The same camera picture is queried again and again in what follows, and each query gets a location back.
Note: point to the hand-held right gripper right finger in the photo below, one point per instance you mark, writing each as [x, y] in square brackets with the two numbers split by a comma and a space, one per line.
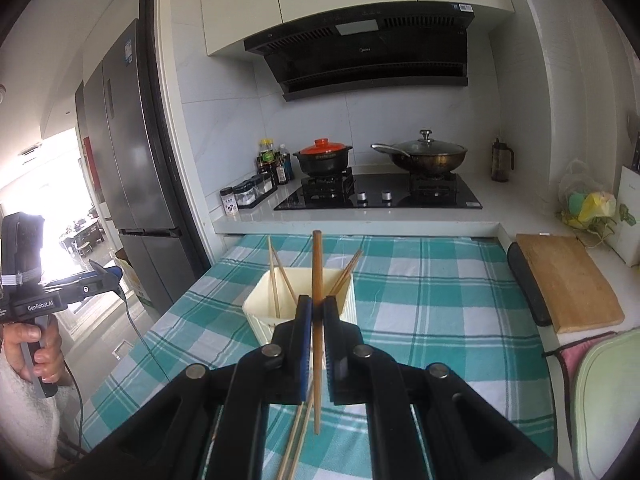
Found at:
[327, 350]

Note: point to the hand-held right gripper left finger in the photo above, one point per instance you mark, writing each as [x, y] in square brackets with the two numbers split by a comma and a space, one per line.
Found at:
[304, 360]

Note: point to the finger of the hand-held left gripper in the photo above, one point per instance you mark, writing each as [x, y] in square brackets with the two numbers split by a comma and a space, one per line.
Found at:
[85, 289]

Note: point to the cream ribbed utensil holder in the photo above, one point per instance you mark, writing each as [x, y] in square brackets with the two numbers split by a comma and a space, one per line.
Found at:
[300, 282]

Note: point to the person's left forearm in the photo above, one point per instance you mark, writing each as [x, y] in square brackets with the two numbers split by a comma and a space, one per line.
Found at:
[25, 420]

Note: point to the person's left hand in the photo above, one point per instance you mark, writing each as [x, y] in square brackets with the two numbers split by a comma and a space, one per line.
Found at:
[50, 360]

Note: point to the cardboard box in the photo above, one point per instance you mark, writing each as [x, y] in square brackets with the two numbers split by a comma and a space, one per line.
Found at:
[127, 272]

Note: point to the wooden dining table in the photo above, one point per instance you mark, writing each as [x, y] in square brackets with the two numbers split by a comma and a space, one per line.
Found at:
[80, 234]

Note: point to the teal checkered tablecloth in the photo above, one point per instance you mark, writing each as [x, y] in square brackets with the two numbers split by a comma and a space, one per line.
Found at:
[425, 300]

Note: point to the red hanging cloth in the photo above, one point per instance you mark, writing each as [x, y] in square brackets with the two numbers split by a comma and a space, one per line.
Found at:
[87, 160]

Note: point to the grey refrigerator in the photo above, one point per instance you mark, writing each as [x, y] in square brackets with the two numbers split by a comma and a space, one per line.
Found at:
[130, 160]

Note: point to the black gas stove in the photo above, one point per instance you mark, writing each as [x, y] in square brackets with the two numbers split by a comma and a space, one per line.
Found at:
[375, 195]

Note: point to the white label spice jar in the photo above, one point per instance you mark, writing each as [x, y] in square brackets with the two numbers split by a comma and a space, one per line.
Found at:
[228, 203]

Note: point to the clear spice jar black lid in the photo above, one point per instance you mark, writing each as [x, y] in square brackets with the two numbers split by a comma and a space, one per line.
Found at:
[263, 186]
[245, 196]

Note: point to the small dark sauce bottle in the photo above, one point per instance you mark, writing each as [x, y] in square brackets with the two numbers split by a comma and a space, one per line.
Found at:
[281, 172]

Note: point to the black clay pot red lid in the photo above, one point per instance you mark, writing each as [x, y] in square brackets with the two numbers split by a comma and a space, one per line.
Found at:
[325, 162]

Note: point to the slim sauce bottle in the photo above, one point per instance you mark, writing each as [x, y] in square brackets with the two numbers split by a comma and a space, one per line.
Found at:
[286, 156]

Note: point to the large dark sauce bottle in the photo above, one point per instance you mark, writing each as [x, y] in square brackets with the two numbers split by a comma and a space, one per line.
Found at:
[266, 160]

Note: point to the dark metal wok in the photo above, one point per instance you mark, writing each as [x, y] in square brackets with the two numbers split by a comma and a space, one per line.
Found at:
[430, 162]

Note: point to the glass wok lid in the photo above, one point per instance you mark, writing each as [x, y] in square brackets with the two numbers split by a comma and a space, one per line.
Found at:
[425, 147]

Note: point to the pink cloth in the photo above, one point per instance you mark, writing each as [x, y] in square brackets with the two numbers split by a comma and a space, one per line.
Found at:
[575, 355]

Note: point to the wooden cutting board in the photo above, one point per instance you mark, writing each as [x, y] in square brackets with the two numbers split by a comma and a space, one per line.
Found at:
[565, 280]

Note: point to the dark glass jug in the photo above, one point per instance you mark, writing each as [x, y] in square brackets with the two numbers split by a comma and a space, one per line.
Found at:
[500, 162]

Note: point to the green cutting board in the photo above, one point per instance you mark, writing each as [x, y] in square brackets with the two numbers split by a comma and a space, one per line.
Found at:
[610, 400]

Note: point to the black range hood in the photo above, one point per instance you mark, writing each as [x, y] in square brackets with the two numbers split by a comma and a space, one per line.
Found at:
[370, 65]

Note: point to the plastic bag yellow green contents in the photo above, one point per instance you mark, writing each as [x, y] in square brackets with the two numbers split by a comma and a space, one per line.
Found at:
[590, 205]

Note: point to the white knife block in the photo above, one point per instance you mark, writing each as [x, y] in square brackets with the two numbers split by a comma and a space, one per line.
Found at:
[627, 220]

